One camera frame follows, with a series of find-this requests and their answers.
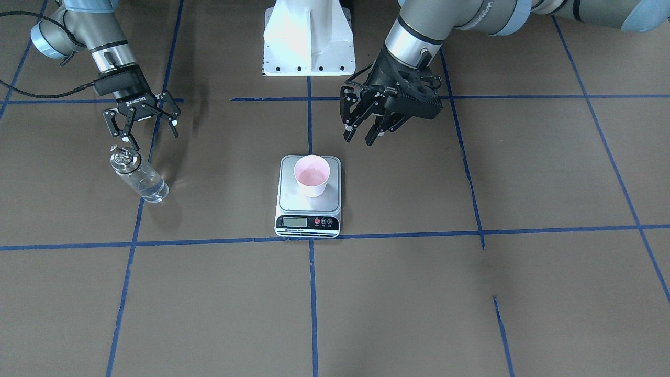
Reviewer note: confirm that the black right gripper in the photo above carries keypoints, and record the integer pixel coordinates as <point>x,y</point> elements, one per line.
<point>137,101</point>

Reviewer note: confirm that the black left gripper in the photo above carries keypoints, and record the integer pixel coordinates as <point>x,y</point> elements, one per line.
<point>378,70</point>

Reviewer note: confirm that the pink paper cup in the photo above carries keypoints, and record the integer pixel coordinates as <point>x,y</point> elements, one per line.
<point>312,173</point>

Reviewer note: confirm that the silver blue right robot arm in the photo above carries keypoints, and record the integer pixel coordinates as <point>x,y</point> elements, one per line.
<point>93,26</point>

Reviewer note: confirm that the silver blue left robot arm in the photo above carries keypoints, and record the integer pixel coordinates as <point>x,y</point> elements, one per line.
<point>427,24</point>

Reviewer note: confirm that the silver digital kitchen scale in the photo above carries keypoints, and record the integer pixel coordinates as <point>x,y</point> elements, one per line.
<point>301,216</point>

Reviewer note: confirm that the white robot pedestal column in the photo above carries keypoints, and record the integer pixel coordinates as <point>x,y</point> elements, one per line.
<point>308,38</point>

